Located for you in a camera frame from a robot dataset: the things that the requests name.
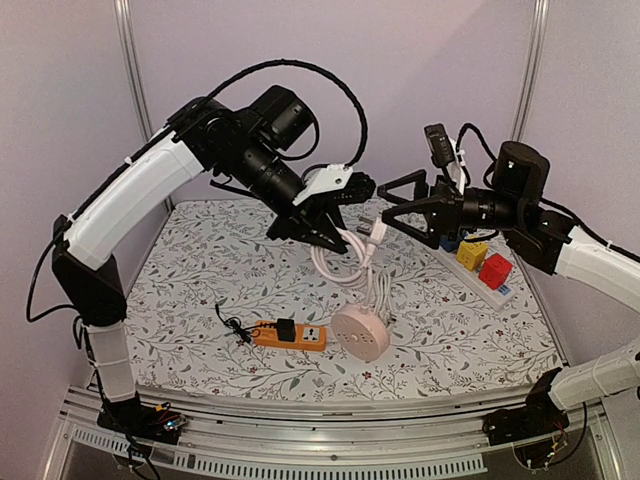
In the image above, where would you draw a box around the blue cube socket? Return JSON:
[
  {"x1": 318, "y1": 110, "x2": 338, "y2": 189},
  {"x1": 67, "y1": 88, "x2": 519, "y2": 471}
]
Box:
[{"x1": 439, "y1": 236, "x2": 462, "y2": 253}]

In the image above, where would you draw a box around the yellow cube socket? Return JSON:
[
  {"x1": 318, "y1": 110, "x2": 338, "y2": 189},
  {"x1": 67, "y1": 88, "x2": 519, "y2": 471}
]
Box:
[{"x1": 456, "y1": 239, "x2": 489, "y2": 272}]

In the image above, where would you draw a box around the red cube socket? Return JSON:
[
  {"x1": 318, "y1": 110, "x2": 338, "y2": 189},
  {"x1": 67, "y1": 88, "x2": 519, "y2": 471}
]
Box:
[{"x1": 478, "y1": 253, "x2": 513, "y2": 290}]

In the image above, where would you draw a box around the white cable of round socket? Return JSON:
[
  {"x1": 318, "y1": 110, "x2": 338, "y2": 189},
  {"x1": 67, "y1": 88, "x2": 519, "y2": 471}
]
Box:
[{"x1": 309, "y1": 215, "x2": 394, "y2": 326}]

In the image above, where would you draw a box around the white power strip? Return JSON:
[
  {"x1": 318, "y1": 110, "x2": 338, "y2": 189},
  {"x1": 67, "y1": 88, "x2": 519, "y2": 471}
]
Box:
[{"x1": 431, "y1": 248, "x2": 516, "y2": 311}]

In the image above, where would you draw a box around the black power adapter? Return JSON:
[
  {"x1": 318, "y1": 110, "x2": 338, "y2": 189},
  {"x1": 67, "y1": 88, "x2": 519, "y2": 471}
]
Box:
[{"x1": 276, "y1": 318, "x2": 296, "y2": 343}]

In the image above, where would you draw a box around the pink round socket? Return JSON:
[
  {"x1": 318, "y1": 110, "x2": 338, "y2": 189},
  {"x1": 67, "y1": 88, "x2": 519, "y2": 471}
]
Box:
[{"x1": 330, "y1": 303, "x2": 390, "y2": 362}]

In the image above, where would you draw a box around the orange power strip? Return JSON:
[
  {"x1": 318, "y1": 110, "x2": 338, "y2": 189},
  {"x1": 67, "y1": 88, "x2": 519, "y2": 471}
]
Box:
[{"x1": 252, "y1": 322, "x2": 328, "y2": 352}]

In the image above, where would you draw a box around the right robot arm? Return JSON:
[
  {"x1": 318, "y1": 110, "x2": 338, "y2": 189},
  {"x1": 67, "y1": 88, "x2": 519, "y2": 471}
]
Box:
[{"x1": 377, "y1": 124, "x2": 639, "y2": 446}]

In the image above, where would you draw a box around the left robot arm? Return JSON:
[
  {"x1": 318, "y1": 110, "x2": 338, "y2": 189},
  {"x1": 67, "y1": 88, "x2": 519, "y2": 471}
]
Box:
[{"x1": 41, "y1": 85, "x2": 375, "y2": 444}]

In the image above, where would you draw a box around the floral table mat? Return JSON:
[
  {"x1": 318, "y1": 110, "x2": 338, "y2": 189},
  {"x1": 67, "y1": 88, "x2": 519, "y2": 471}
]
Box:
[{"x1": 126, "y1": 200, "x2": 563, "y2": 402}]

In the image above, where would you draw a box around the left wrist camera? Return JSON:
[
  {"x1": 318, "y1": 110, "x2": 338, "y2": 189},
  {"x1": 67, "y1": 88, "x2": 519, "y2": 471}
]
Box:
[{"x1": 292, "y1": 164, "x2": 376, "y2": 206}]

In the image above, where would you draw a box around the black adapter cable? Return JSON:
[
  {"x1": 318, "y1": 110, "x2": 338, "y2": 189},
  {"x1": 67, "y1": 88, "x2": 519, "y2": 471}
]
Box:
[{"x1": 214, "y1": 301, "x2": 279, "y2": 346}]

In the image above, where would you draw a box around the right aluminium post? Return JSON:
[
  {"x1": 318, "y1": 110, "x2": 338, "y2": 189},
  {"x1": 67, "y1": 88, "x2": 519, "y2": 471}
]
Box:
[{"x1": 510, "y1": 0, "x2": 550, "y2": 141}]

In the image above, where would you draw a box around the aluminium post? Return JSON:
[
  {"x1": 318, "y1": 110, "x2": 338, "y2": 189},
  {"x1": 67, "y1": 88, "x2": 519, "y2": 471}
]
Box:
[
  {"x1": 113, "y1": 0, "x2": 153, "y2": 140},
  {"x1": 510, "y1": 0, "x2": 550, "y2": 141}
]

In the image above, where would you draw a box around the aluminium front rail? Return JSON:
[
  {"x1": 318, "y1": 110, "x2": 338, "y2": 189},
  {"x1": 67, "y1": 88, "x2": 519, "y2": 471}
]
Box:
[{"x1": 39, "y1": 384, "x2": 616, "y2": 480}]

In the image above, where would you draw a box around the left aluminium post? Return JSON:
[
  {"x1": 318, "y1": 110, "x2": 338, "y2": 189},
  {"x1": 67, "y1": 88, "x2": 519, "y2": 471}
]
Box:
[{"x1": 113, "y1": 0, "x2": 153, "y2": 140}]

